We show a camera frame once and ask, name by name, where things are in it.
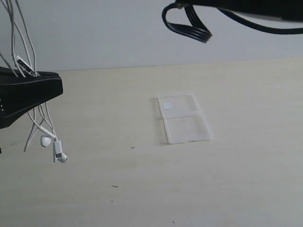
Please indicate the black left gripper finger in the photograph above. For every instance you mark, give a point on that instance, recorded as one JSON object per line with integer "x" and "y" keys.
{"x": 19, "y": 76}
{"x": 20, "y": 95}

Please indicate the white wired earphones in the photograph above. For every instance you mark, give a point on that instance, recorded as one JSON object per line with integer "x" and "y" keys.
{"x": 24, "y": 58}

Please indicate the clear plastic storage case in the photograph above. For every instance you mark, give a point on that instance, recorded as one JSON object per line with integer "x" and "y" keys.
{"x": 179, "y": 118}

